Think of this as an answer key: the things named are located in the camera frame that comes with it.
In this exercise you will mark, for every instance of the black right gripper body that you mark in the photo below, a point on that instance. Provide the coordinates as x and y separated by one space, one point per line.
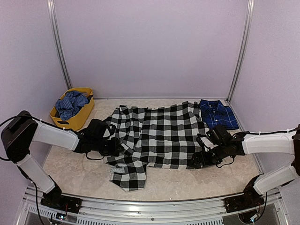
214 159

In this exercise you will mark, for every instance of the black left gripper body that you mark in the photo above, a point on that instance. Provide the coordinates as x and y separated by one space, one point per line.
108 149

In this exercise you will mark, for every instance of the black white checked shirt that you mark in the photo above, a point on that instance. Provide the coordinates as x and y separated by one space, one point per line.
163 138

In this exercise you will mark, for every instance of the blue plaid shirt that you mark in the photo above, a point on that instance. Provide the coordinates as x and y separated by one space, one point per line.
215 113

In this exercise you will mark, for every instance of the yellow plastic basket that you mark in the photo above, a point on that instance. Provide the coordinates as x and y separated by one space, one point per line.
79 120

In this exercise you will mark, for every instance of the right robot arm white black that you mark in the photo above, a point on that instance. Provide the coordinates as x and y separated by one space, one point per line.
218 144

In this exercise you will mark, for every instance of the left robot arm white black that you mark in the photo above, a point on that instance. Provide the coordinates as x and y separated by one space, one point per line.
21 130

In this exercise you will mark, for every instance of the blue gingham crumpled shirt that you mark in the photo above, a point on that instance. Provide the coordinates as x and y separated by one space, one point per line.
70 105

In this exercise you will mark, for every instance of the aluminium front rail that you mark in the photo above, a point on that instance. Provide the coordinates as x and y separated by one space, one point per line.
97 211

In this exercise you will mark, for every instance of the left aluminium frame post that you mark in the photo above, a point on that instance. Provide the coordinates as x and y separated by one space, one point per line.
57 42

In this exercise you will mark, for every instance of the aluminium frame post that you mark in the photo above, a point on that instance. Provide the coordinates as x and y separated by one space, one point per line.
57 42
242 50

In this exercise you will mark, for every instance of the right aluminium frame post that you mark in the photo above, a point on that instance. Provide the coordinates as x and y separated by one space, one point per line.
242 50

